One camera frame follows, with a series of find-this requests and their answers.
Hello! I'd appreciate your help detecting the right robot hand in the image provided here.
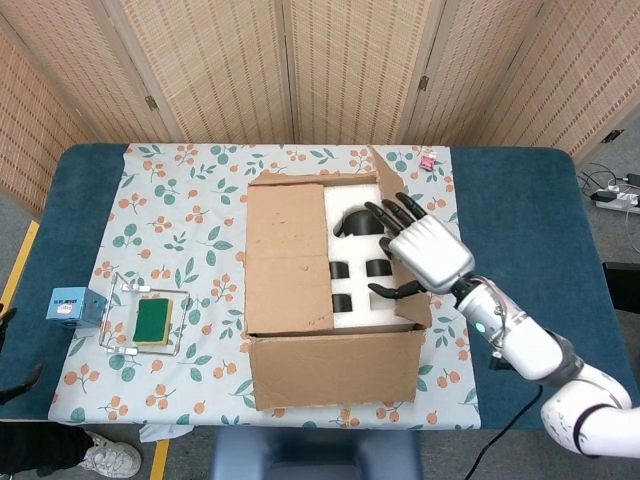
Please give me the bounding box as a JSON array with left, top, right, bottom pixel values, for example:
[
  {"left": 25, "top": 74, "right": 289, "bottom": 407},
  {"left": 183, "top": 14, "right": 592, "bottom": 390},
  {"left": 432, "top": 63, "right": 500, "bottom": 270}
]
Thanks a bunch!
[{"left": 363, "top": 192, "right": 475, "bottom": 301}]

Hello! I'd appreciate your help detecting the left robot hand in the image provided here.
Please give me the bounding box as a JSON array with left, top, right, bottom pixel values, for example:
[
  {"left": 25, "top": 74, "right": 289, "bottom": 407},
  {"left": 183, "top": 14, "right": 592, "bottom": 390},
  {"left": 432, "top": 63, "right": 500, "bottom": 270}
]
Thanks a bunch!
[{"left": 0, "top": 307, "right": 44, "bottom": 406}]

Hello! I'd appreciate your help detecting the large cardboard box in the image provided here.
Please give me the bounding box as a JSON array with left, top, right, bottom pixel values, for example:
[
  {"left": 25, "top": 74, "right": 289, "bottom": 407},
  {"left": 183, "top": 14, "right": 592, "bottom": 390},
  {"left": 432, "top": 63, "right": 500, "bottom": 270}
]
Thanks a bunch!
[{"left": 243, "top": 144, "right": 434, "bottom": 412}]

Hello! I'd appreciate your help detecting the white foam insert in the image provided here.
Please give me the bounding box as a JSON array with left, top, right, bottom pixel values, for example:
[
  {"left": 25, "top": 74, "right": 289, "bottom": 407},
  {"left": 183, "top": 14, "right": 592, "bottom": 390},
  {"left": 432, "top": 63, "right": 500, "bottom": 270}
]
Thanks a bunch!
[{"left": 322, "top": 182, "right": 415, "bottom": 332}]

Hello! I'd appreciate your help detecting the black trouser leg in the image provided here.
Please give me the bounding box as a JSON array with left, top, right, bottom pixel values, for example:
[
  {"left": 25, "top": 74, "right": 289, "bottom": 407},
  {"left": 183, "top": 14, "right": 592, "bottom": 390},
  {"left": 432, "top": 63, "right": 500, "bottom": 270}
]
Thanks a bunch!
[{"left": 0, "top": 421, "right": 97, "bottom": 472}]

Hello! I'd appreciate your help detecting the large black dome part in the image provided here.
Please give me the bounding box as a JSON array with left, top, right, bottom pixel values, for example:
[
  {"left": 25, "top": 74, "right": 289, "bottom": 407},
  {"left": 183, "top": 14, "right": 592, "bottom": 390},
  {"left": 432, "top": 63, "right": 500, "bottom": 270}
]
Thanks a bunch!
[{"left": 333, "top": 210, "right": 389, "bottom": 238}]

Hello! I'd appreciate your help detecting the small blue carton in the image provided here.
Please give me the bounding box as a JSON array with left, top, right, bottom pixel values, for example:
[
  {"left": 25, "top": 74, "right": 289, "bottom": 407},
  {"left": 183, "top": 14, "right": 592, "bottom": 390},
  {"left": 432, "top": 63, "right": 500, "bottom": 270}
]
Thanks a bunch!
[{"left": 45, "top": 286, "right": 108, "bottom": 330}]

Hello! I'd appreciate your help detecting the blue upholstered table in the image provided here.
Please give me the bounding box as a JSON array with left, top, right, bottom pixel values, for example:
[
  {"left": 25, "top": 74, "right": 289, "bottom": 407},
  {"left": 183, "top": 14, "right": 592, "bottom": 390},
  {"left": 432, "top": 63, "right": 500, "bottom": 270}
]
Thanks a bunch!
[{"left": 0, "top": 143, "right": 632, "bottom": 432}]

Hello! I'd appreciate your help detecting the white sneaker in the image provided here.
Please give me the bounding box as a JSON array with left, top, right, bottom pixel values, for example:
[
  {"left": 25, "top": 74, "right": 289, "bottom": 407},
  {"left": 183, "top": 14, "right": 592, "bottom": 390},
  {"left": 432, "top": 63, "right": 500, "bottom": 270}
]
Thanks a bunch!
[{"left": 78, "top": 432, "right": 143, "bottom": 479}]

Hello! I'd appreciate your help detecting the green yellow sponge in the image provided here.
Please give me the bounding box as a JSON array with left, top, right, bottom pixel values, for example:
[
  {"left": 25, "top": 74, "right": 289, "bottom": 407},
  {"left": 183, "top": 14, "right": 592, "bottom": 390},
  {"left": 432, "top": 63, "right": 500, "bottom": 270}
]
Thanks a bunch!
[{"left": 132, "top": 297, "right": 175, "bottom": 346}]

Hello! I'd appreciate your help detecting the white power strip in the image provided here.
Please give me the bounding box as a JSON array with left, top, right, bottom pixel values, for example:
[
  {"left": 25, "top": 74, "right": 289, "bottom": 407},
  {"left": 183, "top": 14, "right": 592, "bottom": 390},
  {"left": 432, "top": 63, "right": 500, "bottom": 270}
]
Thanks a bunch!
[{"left": 589, "top": 185, "right": 640, "bottom": 212}]

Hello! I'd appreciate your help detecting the black case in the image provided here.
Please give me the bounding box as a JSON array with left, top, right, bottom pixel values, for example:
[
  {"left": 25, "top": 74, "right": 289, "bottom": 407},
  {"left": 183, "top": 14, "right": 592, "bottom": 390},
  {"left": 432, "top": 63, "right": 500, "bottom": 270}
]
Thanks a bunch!
[{"left": 602, "top": 261, "right": 640, "bottom": 314}]

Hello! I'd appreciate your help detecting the floral print tablecloth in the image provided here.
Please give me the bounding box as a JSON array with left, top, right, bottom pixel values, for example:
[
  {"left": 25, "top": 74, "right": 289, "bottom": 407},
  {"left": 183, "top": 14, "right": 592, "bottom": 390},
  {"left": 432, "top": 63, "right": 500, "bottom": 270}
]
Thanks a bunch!
[{"left": 48, "top": 143, "right": 482, "bottom": 431}]

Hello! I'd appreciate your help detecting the dark blue chair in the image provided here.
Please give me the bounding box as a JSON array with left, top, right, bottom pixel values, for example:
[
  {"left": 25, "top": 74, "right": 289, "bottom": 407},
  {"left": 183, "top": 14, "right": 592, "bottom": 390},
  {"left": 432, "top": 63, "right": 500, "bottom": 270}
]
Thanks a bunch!
[{"left": 209, "top": 427, "right": 424, "bottom": 480}]

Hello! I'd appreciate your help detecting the bamboo folding screen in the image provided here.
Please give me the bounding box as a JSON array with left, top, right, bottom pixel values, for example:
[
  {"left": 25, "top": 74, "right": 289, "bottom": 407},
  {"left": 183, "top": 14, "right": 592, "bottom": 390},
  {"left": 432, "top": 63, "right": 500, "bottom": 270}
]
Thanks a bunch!
[{"left": 0, "top": 0, "right": 640, "bottom": 216}]

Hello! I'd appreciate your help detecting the metal wire rack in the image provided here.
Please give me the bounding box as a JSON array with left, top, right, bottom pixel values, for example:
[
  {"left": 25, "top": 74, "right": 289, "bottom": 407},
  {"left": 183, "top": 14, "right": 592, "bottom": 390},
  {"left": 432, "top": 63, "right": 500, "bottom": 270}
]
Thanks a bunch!
[{"left": 98, "top": 271, "right": 193, "bottom": 357}]

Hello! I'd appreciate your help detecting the thin black floor cable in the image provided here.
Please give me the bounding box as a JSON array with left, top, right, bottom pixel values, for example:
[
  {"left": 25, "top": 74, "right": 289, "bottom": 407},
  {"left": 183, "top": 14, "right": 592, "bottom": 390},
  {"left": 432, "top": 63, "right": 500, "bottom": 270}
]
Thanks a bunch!
[{"left": 579, "top": 163, "right": 630, "bottom": 194}]

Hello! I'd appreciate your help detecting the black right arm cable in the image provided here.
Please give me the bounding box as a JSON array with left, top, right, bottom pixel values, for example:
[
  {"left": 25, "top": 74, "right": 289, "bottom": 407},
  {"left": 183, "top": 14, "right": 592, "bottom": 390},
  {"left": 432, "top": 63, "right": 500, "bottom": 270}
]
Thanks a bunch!
[{"left": 452, "top": 384, "right": 545, "bottom": 480}]

